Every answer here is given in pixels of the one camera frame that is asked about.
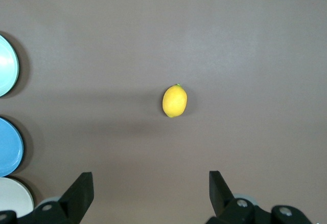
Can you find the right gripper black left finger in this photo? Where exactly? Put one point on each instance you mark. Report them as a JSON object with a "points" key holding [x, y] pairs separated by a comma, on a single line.
{"points": [[76, 198]]}

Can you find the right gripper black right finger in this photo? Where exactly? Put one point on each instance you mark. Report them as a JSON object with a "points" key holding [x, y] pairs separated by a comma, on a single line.
{"points": [[221, 198]]}

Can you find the yellow lemon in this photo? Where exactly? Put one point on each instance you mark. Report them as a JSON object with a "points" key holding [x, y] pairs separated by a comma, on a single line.
{"points": [[174, 101]]}

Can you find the white plate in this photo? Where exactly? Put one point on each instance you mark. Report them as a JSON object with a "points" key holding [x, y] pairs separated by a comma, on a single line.
{"points": [[12, 196]]}

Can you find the blue plate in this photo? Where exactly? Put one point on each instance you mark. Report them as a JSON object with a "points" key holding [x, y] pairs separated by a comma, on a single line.
{"points": [[9, 147]]}

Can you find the pale green plate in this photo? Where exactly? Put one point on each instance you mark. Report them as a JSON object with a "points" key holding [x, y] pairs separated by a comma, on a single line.
{"points": [[6, 65]]}

